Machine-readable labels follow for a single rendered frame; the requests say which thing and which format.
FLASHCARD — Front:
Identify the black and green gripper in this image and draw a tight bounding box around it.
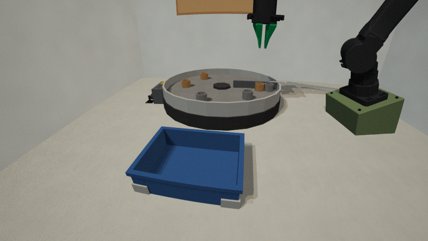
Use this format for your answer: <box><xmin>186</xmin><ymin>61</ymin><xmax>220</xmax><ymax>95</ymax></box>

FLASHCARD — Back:
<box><xmin>247</xmin><ymin>0</ymin><xmax>284</xmax><ymax>49</ymax></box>

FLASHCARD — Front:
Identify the bronze bushing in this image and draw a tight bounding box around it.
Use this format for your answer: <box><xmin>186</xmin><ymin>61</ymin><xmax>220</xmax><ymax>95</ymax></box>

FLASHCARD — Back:
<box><xmin>200</xmin><ymin>73</ymin><xmax>208</xmax><ymax>80</ymax></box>
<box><xmin>182</xmin><ymin>79</ymin><xmax>191</xmax><ymax>88</ymax></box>
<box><xmin>255</xmin><ymin>82</ymin><xmax>265</xmax><ymax>92</ymax></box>

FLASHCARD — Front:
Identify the grey metal bushing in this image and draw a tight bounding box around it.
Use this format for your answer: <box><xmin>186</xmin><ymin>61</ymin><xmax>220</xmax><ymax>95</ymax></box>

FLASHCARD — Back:
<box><xmin>264</xmin><ymin>82</ymin><xmax>274</xmax><ymax>92</ymax></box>
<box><xmin>196</xmin><ymin>91</ymin><xmax>207</xmax><ymax>101</ymax></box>
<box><xmin>242</xmin><ymin>89</ymin><xmax>253</xmax><ymax>101</ymax></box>

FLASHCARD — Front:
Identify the grey round turntable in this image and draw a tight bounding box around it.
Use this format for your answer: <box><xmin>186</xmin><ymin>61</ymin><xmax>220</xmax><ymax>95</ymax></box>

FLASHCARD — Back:
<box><xmin>146</xmin><ymin>68</ymin><xmax>281</xmax><ymax>131</ymax></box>

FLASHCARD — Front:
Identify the blue open tray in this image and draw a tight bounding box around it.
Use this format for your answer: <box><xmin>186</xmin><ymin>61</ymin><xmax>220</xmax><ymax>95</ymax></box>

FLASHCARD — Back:
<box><xmin>125</xmin><ymin>126</ymin><xmax>245</xmax><ymax>209</ymax></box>

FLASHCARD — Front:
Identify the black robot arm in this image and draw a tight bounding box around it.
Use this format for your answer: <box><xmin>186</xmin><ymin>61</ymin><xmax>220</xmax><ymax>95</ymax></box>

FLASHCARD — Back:
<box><xmin>339</xmin><ymin>0</ymin><xmax>418</xmax><ymax>106</ymax></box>

